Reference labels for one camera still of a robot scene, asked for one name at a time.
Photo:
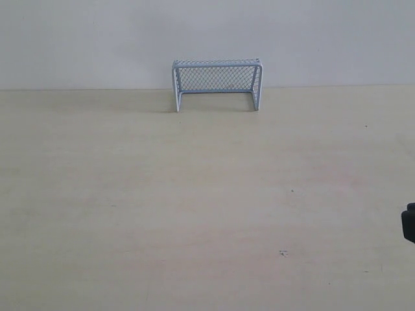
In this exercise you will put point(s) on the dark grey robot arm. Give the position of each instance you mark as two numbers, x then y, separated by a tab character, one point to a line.
408	222

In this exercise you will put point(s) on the light blue miniature goal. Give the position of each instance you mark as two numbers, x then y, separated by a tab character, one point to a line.
217	76

